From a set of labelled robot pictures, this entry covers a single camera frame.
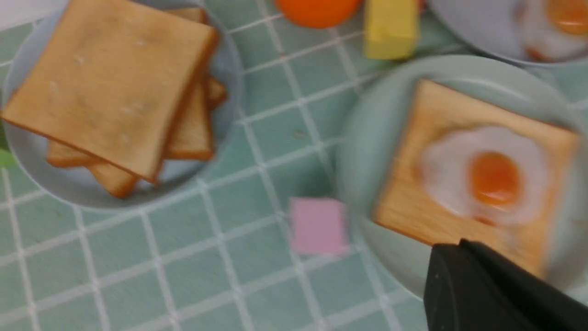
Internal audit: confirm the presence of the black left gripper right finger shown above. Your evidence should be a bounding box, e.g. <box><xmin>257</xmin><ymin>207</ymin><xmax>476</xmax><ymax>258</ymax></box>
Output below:
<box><xmin>459</xmin><ymin>239</ymin><xmax>588</xmax><ymax>331</ymax></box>

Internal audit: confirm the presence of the grey egg plate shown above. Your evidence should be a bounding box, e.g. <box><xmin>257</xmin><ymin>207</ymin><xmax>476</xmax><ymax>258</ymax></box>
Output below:
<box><xmin>429</xmin><ymin>0</ymin><xmax>587</xmax><ymax>67</ymax></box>

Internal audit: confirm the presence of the toast slice sandwich base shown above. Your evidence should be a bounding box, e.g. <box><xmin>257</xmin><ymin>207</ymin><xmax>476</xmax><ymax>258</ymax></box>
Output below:
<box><xmin>373</xmin><ymin>79</ymin><xmax>579</xmax><ymax>278</ymax></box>

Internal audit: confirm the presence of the toast slice sandwich top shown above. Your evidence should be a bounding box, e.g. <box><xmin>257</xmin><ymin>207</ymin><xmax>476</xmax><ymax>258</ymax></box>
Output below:
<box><xmin>2</xmin><ymin>0</ymin><xmax>219</xmax><ymax>183</ymax></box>

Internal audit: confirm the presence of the green cube block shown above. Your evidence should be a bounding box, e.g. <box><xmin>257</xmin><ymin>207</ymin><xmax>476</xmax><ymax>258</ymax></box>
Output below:
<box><xmin>0</xmin><ymin>148</ymin><xmax>17</xmax><ymax>168</ymax></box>

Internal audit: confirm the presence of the fried egg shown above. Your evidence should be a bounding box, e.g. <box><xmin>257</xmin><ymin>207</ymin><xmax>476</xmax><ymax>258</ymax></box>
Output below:
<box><xmin>514</xmin><ymin>0</ymin><xmax>588</xmax><ymax>63</ymax></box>
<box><xmin>420</xmin><ymin>126</ymin><xmax>552</xmax><ymax>227</ymax></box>

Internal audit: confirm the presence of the toast slice on stack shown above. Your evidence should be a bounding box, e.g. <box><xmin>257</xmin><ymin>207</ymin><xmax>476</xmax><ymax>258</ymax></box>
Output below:
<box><xmin>164</xmin><ymin>73</ymin><xmax>228</xmax><ymax>161</ymax></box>

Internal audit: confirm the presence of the green centre plate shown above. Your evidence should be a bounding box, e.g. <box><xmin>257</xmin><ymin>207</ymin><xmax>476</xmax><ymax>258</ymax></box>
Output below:
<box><xmin>337</xmin><ymin>55</ymin><xmax>587</xmax><ymax>303</ymax></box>

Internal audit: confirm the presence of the orange fruit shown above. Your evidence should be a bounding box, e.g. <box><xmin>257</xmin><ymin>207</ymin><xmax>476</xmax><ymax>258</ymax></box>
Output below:
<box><xmin>274</xmin><ymin>0</ymin><xmax>363</xmax><ymax>29</ymax></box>

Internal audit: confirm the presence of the yellow cube block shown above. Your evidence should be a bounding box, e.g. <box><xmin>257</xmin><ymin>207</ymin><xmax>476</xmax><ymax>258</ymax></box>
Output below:
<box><xmin>363</xmin><ymin>0</ymin><xmax>421</xmax><ymax>59</ymax></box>

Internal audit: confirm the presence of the pink cube block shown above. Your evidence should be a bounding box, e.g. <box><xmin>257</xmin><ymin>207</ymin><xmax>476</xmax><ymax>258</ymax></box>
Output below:
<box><xmin>289</xmin><ymin>197</ymin><xmax>349</xmax><ymax>256</ymax></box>

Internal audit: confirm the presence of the lower toast slice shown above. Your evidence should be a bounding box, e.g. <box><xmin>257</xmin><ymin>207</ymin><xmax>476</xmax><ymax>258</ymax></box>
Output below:
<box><xmin>46</xmin><ymin>141</ymin><xmax>139</xmax><ymax>199</ymax></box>

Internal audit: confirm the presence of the light blue bread plate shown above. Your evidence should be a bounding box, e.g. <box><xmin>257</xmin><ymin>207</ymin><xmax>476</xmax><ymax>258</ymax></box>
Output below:
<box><xmin>1</xmin><ymin>0</ymin><xmax>245</xmax><ymax>211</ymax></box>

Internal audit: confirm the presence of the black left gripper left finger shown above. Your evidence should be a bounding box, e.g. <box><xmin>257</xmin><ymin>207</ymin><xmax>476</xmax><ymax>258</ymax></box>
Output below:
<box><xmin>424</xmin><ymin>244</ymin><xmax>538</xmax><ymax>331</ymax></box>

